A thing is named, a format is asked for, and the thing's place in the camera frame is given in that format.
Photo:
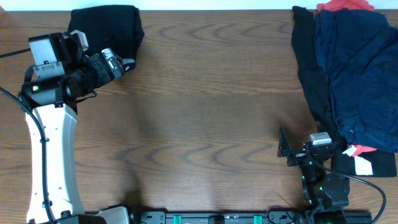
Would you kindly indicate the red garment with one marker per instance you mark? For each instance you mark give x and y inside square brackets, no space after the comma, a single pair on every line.
[337,5]

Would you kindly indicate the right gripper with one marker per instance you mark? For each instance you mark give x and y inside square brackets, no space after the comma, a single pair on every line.
[297,156]

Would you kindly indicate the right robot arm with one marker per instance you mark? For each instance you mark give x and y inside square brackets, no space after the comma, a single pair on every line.
[327,193]

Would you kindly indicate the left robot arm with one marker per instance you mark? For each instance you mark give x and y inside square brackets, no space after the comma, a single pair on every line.
[50,93]

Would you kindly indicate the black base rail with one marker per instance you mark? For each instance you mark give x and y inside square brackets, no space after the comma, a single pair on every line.
[275,214]

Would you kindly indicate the navy blue garment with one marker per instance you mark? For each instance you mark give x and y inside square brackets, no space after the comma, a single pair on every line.
[357,50]

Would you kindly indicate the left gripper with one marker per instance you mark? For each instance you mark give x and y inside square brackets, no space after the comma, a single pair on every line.
[104,77]

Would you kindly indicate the black shorts with white waistband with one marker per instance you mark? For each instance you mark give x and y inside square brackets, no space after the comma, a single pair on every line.
[118,27]

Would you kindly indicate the black garment under pile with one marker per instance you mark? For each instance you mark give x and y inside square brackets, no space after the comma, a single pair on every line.
[317,94]

